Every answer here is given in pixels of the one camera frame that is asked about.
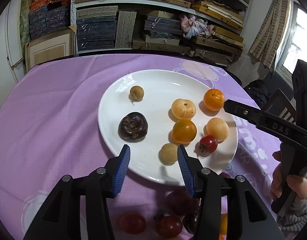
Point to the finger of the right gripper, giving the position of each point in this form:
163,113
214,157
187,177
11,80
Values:
246,112

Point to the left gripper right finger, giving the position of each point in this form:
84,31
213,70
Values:
247,215

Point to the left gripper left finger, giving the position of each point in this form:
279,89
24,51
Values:
59,215

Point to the orange tangerine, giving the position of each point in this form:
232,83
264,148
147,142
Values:
214,100

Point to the red cherry tomato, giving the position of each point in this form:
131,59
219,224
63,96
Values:
132,223
167,226

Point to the beige round fruit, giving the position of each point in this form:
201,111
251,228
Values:
168,154

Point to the grey knit sleeve forearm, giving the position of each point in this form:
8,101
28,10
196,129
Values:
294,219

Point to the person right hand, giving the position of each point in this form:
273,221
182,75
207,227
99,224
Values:
298,184

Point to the pale round peach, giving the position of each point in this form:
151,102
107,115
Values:
218,128

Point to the red tomato with calyx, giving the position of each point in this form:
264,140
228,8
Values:
208,144

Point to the patterned beige curtain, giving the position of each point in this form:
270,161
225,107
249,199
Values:
270,34

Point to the pale peach with stem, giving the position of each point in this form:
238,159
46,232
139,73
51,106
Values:
183,109

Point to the dark red plum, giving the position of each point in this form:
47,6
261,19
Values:
180,203

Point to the white oval plate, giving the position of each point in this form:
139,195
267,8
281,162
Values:
161,88

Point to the metal storage shelf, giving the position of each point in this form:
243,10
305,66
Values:
148,25

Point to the pink crumpled cloth bag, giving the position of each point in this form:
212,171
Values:
192,26

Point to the small brown longan fruit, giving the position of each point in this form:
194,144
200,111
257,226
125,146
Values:
136,93

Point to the framed picture in cardboard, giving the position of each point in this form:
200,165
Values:
52,46

